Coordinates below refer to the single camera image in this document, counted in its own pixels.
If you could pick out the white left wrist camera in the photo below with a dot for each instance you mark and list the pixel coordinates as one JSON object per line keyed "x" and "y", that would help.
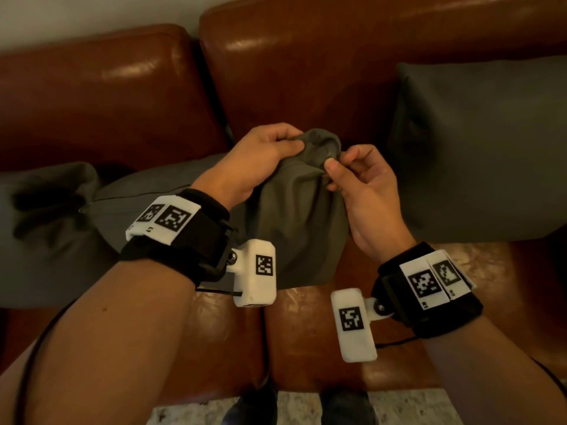
{"x": 259, "y": 269}

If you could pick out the brown leather back cushion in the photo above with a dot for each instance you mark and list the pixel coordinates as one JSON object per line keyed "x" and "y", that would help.
{"x": 319, "y": 61}
{"x": 110, "y": 97}

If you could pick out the person's left thumb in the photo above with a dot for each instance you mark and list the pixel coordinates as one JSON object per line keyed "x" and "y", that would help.
{"x": 285, "y": 149}

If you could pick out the olive grey pillowcase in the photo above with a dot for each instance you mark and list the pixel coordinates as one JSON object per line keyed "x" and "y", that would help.
{"x": 301, "y": 216}

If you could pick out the person's right forearm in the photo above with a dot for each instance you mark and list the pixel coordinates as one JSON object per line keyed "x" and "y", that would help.
{"x": 483, "y": 376}

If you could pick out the person's left hand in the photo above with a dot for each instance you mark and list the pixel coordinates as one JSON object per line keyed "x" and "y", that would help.
{"x": 246, "y": 165}

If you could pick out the person's right hand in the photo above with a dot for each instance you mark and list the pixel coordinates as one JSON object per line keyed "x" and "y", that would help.
{"x": 374, "y": 203}

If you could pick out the person's left forearm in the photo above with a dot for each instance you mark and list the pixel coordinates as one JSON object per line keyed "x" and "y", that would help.
{"x": 102, "y": 340}

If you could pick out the white right wrist marker block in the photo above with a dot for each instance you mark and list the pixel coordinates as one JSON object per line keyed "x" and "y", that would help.
{"x": 432, "y": 281}

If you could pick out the dark grey crumpled cushion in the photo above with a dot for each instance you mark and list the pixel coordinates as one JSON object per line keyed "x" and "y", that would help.
{"x": 44, "y": 234}

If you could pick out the person's right thumb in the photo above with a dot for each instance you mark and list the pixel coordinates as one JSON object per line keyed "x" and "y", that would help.
{"x": 336, "y": 172}

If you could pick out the person's left leg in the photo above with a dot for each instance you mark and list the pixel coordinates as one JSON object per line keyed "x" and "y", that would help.
{"x": 254, "y": 407}

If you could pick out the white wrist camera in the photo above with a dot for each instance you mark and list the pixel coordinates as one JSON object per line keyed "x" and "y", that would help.
{"x": 259, "y": 269}
{"x": 352, "y": 323}

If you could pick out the large dark grey cushion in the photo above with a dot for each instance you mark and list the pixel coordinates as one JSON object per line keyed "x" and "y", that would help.
{"x": 483, "y": 150}

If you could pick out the white left wrist marker block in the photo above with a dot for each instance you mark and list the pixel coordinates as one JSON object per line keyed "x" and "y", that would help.
{"x": 166, "y": 219}

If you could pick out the person's right leg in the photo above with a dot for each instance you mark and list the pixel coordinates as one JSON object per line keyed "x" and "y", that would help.
{"x": 347, "y": 407}

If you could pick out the brown leather sofa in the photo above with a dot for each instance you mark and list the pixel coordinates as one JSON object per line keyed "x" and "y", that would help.
{"x": 310, "y": 75}

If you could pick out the white wrist marker block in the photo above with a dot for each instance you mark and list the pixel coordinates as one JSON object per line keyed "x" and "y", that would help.
{"x": 432, "y": 281}
{"x": 166, "y": 219}

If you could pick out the person's leg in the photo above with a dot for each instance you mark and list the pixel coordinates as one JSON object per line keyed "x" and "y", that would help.
{"x": 347, "y": 407}
{"x": 254, "y": 407}

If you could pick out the light patterned rug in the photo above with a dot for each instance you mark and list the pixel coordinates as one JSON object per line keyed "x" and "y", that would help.
{"x": 296, "y": 409}

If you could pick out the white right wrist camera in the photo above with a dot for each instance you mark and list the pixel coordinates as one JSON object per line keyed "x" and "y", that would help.
{"x": 352, "y": 323}

